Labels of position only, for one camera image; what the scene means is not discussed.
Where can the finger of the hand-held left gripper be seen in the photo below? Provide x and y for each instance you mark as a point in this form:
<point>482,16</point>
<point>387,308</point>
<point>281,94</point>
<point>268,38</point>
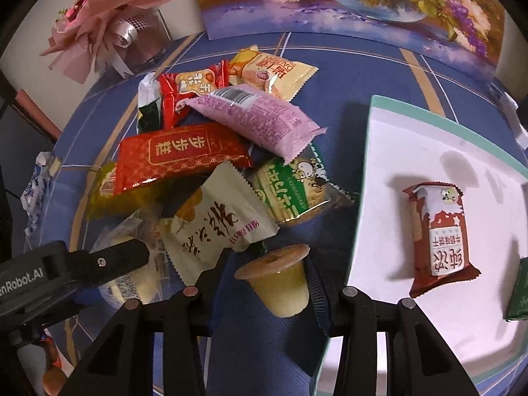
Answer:
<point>107,264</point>

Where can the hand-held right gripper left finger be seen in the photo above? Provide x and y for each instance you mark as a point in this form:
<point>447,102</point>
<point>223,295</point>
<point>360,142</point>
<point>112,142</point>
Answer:
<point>220,280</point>

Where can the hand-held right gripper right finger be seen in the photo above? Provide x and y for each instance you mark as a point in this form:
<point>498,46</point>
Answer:
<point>319,293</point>

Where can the yellow jelly cup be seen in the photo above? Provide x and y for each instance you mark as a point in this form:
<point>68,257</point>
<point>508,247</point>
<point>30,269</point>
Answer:
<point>280,288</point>

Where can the clear yellow snack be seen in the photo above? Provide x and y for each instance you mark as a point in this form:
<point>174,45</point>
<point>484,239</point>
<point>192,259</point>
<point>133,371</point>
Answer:
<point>144,227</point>

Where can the cream snack packet orange print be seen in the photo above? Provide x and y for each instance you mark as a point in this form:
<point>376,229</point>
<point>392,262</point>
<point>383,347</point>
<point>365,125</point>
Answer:
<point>214,222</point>

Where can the green cow print snack packet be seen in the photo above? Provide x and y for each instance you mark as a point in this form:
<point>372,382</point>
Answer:
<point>288,189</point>

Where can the large red gold snack packet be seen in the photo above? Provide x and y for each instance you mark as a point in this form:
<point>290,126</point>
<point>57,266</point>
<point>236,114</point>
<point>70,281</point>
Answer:
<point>173,152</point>

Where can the white tray teal rim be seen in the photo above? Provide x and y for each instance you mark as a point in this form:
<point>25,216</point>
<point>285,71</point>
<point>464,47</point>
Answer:
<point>412,152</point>

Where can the orange brown object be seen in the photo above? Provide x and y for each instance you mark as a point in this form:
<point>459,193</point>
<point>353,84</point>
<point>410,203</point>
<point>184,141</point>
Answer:
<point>53,375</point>

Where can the blue white crumpled wrapper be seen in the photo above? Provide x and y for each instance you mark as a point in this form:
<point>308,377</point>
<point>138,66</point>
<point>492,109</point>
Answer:
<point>39,189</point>

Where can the brown white snack packet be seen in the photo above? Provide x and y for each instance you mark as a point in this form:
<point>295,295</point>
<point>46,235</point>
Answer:
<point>445,247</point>

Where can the green white snack packet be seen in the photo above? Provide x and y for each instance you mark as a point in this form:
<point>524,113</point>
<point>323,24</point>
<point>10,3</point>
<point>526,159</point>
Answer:
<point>148,107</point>

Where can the pink snack packet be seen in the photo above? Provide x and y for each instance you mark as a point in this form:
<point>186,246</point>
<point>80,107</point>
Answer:
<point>255,119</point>

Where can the small red snack packet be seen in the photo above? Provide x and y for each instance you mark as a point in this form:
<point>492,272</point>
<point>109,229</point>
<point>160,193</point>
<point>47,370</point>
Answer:
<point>185,86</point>

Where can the dark green snack packet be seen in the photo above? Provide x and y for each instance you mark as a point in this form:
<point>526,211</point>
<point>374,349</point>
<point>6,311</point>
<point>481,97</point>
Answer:
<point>519,293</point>

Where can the orange yellow snack packet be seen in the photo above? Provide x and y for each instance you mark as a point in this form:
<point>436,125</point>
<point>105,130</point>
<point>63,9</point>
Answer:
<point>276,76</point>

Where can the blue plaid tablecloth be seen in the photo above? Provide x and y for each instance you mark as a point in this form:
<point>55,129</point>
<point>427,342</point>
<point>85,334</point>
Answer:
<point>350,74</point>

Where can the pink wrapped bouquet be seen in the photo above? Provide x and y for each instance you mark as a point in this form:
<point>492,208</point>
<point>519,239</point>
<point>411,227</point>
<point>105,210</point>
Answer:
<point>103,16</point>

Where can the white power strip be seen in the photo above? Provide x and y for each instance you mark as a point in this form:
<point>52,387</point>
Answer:
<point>517,123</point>

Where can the flower painting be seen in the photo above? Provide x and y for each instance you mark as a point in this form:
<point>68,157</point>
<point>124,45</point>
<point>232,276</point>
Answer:
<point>330,8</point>

